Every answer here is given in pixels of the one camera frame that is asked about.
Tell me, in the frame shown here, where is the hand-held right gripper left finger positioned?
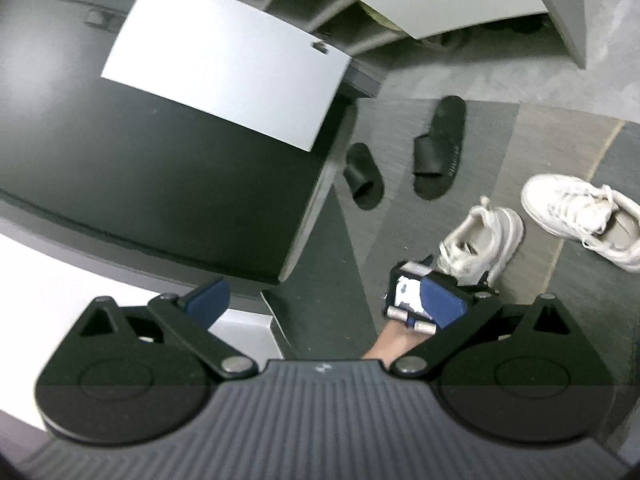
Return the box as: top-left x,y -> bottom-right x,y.
70,275 -> 259,381

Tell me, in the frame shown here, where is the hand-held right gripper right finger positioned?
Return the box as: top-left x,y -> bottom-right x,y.
390,274 -> 574,380

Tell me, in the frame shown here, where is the chunky white sneaker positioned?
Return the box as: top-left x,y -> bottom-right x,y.
439,196 -> 526,288
520,173 -> 640,273

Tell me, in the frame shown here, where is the black slide sandal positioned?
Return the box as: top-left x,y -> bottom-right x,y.
342,142 -> 385,210
412,95 -> 468,200

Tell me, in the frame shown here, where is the white shoe cabinet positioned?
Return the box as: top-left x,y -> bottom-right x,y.
200,0 -> 601,68

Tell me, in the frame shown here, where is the person's left forearm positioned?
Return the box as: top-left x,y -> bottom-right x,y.
361,319 -> 431,361

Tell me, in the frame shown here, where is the dark entry door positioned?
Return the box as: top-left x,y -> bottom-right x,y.
0,0 -> 381,283

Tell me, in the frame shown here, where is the grey patterned floor mat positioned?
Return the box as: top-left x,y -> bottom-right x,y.
262,99 -> 640,386

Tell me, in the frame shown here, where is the white cabinet door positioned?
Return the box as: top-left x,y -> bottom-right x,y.
101,0 -> 352,152

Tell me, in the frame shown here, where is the grey slipper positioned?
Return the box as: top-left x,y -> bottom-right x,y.
424,27 -> 472,52

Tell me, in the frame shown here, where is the yellow-green shoe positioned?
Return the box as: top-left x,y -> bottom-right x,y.
357,2 -> 405,35

